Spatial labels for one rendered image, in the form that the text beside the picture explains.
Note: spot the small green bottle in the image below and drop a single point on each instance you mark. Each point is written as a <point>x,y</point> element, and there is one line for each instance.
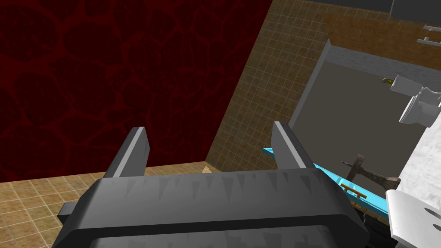
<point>387,81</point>

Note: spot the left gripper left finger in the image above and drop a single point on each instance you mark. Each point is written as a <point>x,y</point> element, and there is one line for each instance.
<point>132,158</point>

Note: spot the dark bronze faucet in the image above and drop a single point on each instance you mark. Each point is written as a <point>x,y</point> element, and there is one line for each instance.
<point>372,175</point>

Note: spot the cyan cabinet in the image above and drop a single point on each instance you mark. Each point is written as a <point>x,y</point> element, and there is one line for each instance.
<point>373,202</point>

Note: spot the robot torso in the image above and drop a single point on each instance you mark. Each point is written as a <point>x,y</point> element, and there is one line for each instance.
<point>411,220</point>

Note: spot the white toilet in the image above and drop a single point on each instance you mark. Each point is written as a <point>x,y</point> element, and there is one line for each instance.
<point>418,105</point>

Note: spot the white wall rack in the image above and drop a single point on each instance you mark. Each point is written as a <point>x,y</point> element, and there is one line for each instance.
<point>430,38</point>

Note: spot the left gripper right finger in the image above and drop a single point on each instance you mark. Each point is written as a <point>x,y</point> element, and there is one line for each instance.
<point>287,151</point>

